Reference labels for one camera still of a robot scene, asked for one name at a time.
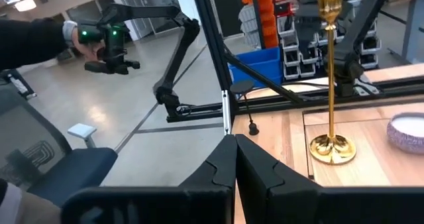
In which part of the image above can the blue plastic bin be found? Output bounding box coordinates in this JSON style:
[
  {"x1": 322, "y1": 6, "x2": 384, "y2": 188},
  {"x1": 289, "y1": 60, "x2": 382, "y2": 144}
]
[{"x1": 228, "y1": 46, "x2": 283, "y2": 89}]

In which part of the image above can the person's right hand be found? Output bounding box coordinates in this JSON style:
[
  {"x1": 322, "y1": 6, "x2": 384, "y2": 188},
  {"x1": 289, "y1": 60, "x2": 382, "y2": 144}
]
[{"x1": 16, "y1": 196, "x2": 62, "y2": 224}]

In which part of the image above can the silver aluminium bracket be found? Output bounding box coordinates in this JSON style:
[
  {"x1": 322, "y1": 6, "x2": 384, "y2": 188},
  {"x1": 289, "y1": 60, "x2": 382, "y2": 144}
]
[{"x1": 222, "y1": 90, "x2": 231, "y2": 136}]

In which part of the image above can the black aluminium table frame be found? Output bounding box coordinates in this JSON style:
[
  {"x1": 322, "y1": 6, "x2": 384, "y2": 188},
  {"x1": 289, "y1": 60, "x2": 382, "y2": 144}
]
[{"x1": 165, "y1": 0, "x2": 424, "y2": 135}]

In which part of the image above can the wooden office desk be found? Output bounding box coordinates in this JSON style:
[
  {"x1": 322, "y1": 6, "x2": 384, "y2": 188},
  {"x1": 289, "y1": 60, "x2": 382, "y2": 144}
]
[{"x1": 387, "y1": 0, "x2": 424, "y2": 64}]

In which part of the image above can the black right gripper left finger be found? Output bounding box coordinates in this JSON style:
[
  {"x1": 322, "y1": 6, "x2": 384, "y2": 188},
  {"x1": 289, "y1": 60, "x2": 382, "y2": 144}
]
[{"x1": 180, "y1": 134, "x2": 238, "y2": 189}]

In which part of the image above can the gold candlestick holder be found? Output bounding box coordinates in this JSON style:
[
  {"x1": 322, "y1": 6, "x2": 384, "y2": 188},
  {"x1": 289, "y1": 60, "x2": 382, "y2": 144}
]
[{"x1": 309, "y1": 0, "x2": 357, "y2": 166}]

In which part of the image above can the person's hand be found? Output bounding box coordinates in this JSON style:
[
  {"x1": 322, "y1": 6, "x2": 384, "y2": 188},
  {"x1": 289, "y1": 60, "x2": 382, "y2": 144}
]
[
  {"x1": 70, "y1": 27, "x2": 105, "y2": 62},
  {"x1": 16, "y1": 196, "x2": 62, "y2": 224}
]

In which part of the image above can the person's left hand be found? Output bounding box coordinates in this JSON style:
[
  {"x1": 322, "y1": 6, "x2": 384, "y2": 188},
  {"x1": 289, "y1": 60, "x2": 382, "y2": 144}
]
[{"x1": 70, "y1": 27, "x2": 105, "y2": 62}]

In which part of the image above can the dark blue office chair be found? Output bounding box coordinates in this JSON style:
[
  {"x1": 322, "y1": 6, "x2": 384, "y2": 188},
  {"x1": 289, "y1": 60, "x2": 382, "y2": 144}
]
[{"x1": 0, "y1": 81, "x2": 119, "y2": 207}]

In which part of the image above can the person's left forearm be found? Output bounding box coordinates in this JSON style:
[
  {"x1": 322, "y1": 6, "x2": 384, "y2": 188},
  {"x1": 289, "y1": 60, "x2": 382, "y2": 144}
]
[{"x1": 0, "y1": 17, "x2": 79, "y2": 71}]

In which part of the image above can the person's right forearm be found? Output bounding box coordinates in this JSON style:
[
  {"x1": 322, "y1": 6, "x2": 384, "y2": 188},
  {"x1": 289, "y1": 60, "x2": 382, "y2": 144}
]
[{"x1": 0, "y1": 179, "x2": 23, "y2": 224}]

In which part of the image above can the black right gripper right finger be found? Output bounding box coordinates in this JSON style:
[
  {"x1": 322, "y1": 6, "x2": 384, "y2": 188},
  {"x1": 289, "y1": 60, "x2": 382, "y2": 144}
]
[{"x1": 235, "y1": 134, "x2": 324, "y2": 224}]

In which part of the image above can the storage rack with bins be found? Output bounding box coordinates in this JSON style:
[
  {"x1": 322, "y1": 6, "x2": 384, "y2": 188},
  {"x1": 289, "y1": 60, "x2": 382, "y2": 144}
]
[{"x1": 237, "y1": 0, "x2": 382, "y2": 81}]

